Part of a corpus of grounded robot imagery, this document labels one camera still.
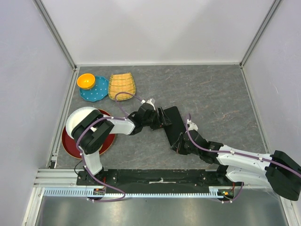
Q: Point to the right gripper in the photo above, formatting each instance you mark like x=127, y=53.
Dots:
x=179, y=138

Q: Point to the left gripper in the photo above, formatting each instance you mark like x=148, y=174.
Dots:
x=165, y=120

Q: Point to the black zip tool case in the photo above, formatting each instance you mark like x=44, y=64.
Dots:
x=177, y=127

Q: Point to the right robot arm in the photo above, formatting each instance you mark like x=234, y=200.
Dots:
x=277, y=171

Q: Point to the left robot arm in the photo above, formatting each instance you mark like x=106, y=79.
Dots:
x=89, y=128

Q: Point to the woven bamboo basket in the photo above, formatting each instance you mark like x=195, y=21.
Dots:
x=123, y=83

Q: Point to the blue dotted plate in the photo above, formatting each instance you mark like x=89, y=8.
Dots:
x=97, y=92

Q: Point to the orange bowl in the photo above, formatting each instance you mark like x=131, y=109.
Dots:
x=86, y=81

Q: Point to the white paper plate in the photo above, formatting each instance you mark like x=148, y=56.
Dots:
x=76, y=117

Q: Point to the red round tray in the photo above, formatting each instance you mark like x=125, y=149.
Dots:
x=69, y=144

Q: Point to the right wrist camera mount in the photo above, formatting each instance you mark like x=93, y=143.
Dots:
x=191, y=126

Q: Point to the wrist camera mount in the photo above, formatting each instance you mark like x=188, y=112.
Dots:
x=150, y=101
x=191, y=126

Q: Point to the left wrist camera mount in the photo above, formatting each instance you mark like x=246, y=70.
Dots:
x=150, y=101

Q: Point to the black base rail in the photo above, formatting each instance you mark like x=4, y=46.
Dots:
x=164, y=181

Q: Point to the white cable duct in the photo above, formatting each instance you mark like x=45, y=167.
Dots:
x=92, y=193

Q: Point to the right aluminium frame post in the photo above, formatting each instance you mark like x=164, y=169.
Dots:
x=263, y=26

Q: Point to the aluminium frame post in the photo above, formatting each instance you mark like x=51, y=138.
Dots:
x=54, y=31
x=263, y=26

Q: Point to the left aluminium frame post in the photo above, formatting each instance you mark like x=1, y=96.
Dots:
x=54, y=31

